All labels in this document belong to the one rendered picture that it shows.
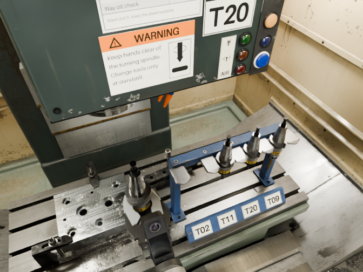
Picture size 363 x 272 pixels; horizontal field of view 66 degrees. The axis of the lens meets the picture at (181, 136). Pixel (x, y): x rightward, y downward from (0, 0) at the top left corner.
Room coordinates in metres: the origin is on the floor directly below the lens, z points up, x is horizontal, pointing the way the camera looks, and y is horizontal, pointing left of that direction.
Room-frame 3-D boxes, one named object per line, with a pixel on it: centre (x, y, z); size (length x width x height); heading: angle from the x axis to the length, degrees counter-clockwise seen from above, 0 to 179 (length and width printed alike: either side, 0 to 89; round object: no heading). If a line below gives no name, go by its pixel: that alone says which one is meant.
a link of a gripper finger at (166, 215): (0.33, 0.05, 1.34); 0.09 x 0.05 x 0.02; 10
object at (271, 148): (0.69, -0.30, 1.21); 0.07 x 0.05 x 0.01; 24
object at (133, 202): (0.39, 0.11, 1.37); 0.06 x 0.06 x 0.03
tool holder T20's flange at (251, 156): (0.66, -0.25, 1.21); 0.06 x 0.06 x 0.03
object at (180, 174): (0.55, 0.00, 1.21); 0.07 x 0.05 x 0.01; 24
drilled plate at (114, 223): (0.57, 0.33, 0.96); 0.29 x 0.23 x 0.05; 114
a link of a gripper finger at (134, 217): (0.35, 0.13, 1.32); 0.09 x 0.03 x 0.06; 37
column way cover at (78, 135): (0.99, 0.37, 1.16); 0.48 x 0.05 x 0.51; 114
